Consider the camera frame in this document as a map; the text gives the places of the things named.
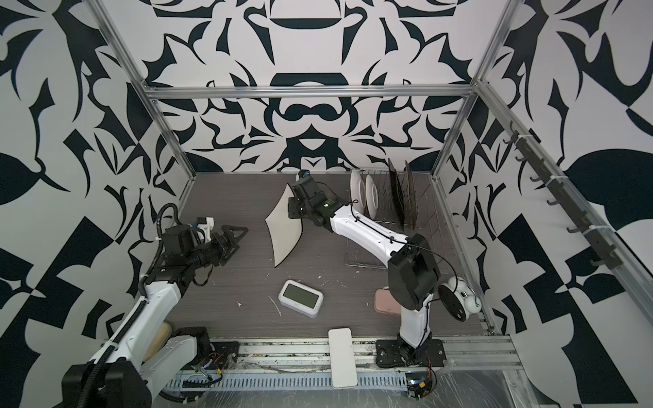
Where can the black wall hook rail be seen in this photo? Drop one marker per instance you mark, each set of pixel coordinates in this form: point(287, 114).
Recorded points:
point(566, 196)

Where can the white rectangular box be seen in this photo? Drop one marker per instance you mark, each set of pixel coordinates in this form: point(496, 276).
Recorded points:
point(342, 358)

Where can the small circuit board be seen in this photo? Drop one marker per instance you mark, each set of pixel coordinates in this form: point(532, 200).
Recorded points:
point(420, 384)

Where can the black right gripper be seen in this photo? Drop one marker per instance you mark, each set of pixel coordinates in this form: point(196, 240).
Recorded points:
point(294, 211)

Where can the black square plate gold rim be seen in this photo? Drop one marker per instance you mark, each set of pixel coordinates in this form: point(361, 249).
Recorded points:
point(410, 198)

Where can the beige foam roll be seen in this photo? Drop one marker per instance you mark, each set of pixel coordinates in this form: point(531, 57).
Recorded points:
point(160, 339)

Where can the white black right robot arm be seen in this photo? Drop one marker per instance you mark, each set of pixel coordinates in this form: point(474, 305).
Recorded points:
point(413, 274)

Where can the aluminium cage frame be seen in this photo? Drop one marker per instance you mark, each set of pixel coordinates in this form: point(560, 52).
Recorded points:
point(564, 74)

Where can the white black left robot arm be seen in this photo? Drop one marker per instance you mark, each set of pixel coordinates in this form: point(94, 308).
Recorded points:
point(120, 374)

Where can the small white round plate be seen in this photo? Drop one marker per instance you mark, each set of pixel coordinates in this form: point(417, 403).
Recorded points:
point(357, 191)

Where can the white digital clock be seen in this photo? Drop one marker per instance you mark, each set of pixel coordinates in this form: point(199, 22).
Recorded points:
point(300, 298)

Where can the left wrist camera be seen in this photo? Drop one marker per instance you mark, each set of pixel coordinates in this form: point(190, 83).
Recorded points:
point(206, 225)

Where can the pink flat case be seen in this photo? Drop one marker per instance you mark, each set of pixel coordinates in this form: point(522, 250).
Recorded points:
point(385, 303)

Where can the white square plate black rim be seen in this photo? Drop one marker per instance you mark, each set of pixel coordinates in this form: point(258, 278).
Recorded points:
point(285, 232)

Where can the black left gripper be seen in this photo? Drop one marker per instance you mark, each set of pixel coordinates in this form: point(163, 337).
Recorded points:
point(225, 248)

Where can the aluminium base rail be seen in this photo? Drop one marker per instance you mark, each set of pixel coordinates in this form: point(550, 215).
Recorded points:
point(316, 364)

